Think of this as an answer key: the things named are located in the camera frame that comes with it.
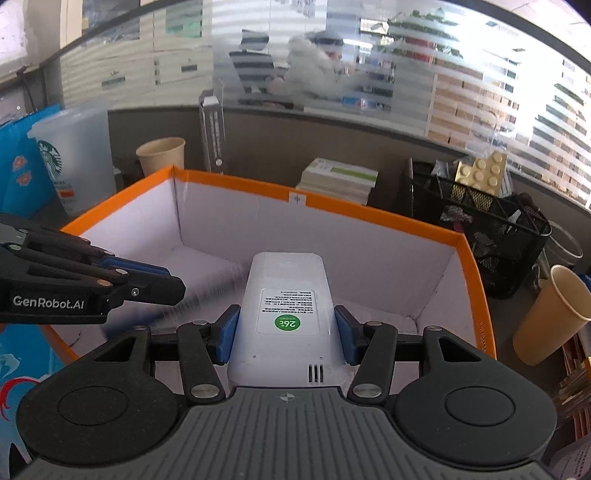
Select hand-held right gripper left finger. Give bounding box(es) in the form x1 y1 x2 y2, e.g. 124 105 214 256
81 305 241 403

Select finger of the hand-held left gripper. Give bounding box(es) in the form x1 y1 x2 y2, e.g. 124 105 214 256
0 243 187 306
0 212 170 280

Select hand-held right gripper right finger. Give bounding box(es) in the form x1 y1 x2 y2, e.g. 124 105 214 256
333 305 491 403

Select white remote control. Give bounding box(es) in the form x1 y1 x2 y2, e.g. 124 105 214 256
228 251 345 387

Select orange cardboard box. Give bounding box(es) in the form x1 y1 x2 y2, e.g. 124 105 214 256
44 166 498 366

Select beige paper cup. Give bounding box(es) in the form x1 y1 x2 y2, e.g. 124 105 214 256
136 137 186 179
512 264 591 367

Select translucent plastic cup green logo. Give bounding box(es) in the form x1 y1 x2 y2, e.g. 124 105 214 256
27 102 119 216

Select blue paper bag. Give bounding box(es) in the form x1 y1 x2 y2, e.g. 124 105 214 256
0 104 64 214

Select stack of books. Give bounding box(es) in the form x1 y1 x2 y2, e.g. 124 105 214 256
295 158 380 206

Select tall dark carton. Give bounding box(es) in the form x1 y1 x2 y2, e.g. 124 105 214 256
198 90 227 175

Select black mesh desk organizer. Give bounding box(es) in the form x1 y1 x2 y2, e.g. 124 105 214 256
399 158 553 300

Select yellow building block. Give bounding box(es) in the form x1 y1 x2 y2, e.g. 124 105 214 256
454 150 509 197

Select clear plastic cup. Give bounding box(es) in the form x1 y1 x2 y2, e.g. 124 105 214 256
544 222 584 274

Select office chair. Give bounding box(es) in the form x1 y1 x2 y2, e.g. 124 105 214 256
228 28 288 95

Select frosted glass partition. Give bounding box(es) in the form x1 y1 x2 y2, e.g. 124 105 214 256
55 0 591 209

